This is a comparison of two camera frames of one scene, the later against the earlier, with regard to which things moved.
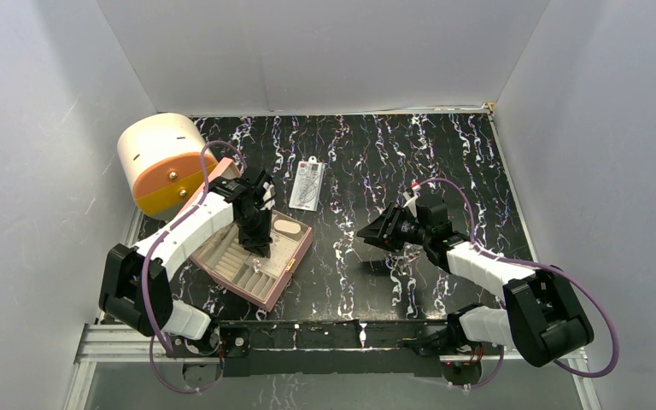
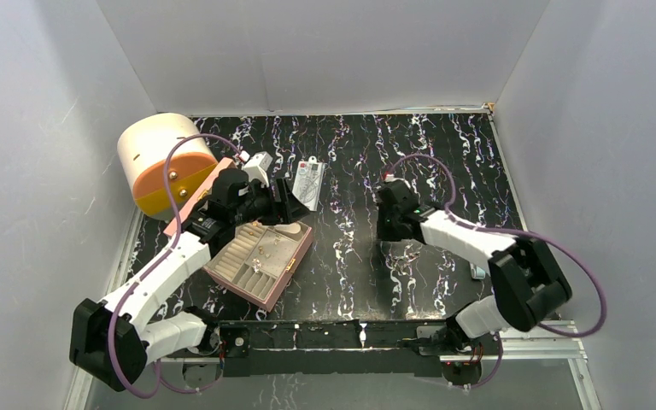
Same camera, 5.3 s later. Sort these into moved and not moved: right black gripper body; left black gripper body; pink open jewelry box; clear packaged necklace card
Moved: left black gripper body
Not moved: clear packaged necklace card; pink open jewelry box; right black gripper body
